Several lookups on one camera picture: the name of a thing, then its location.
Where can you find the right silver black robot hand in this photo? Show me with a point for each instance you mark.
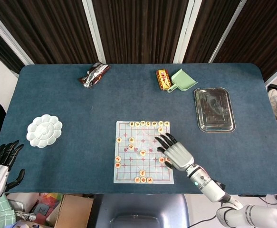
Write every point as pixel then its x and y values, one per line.
pixel 178 156

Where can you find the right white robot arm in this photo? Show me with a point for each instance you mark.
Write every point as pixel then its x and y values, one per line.
pixel 214 190

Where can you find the round wooden xiangqi piece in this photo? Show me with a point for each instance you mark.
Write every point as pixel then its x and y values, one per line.
pixel 119 140
pixel 161 159
pixel 142 123
pixel 130 146
pixel 142 153
pixel 143 180
pixel 118 158
pixel 160 129
pixel 137 124
pixel 148 123
pixel 142 172
pixel 154 123
pixel 161 123
pixel 136 179
pixel 117 165
pixel 131 124
pixel 149 180
pixel 131 139
pixel 166 123

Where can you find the green checked cloth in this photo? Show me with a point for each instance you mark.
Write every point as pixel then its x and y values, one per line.
pixel 4 209

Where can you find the translucent plastic xiangqi board sheet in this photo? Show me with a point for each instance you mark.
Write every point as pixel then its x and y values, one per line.
pixel 133 166

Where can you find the colourful foam tiles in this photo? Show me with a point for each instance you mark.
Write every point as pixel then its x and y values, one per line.
pixel 45 206

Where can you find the rectangular stainless steel tray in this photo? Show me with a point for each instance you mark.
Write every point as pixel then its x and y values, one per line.
pixel 214 109

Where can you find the grey blue chair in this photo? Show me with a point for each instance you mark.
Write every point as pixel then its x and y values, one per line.
pixel 140 209

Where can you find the white flower-shaped paint palette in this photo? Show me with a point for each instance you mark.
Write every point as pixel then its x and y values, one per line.
pixel 44 130

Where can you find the green plastic dustpan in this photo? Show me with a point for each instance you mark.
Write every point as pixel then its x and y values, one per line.
pixel 183 82

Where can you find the yellow red chess box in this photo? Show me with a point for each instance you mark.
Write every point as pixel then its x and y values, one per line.
pixel 164 79

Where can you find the brown cardboard box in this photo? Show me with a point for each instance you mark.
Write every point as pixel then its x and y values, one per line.
pixel 74 211

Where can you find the blue felt tablecloth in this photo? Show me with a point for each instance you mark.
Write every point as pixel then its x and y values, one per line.
pixel 81 123

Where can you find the white sneaker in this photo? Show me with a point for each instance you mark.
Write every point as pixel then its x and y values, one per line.
pixel 274 102

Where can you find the crumpled dark snack bag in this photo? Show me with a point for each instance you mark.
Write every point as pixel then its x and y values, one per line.
pixel 94 74

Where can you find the white frame post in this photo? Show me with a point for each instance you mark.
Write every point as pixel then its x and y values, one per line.
pixel 226 31
pixel 94 31
pixel 12 40
pixel 187 31

